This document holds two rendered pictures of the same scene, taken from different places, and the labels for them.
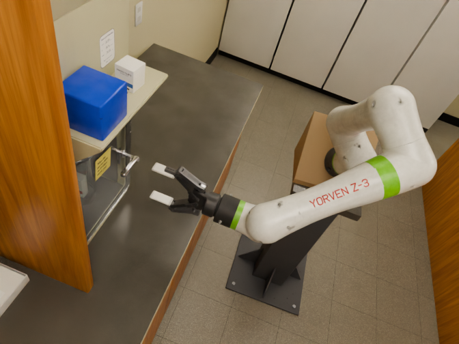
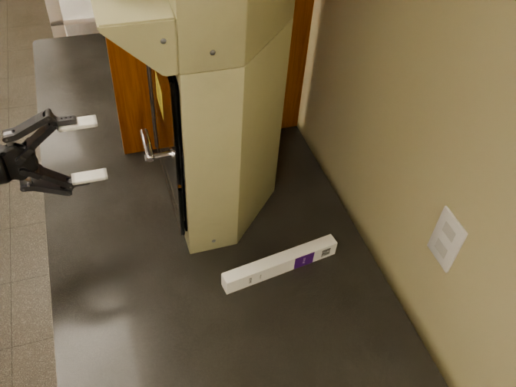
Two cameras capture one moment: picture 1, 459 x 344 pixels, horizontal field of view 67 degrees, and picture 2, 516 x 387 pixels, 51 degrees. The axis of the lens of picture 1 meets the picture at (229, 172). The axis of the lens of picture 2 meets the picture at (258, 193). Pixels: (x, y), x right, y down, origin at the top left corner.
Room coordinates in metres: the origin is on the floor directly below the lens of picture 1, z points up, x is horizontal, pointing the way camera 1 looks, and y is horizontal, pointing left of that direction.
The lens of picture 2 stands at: (1.50, 0.16, 1.91)
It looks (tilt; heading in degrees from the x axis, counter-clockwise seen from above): 46 degrees down; 155
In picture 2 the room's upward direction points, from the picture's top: 5 degrees clockwise
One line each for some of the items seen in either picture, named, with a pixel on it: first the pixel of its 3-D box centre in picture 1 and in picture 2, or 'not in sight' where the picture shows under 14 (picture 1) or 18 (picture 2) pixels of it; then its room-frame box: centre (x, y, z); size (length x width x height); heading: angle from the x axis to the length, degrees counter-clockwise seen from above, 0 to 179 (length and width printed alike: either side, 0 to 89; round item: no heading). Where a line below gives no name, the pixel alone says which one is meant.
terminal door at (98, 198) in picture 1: (104, 177); (163, 124); (0.62, 0.35, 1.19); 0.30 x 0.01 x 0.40; 175
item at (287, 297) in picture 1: (292, 233); not in sight; (1.21, -0.45, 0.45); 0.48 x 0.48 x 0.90; 88
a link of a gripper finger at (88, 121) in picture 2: (164, 170); (77, 123); (0.66, 0.18, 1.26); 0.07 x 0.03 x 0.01; 86
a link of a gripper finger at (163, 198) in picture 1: (161, 198); (89, 176); (0.66, 0.18, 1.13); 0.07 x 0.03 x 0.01; 86
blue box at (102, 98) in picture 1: (93, 102); not in sight; (0.52, 0.31, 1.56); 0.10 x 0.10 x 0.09; 86
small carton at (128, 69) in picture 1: (130, 74); not in sight; (0.67, 0.30, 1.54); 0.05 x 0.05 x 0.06; 81
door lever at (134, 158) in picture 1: (125, 163); (155, 144); (0.69, 0.31, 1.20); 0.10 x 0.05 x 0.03; 175
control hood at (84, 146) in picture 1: (117, 114); (125, 3); (0.61, 0.30, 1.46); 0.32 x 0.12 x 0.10; 176
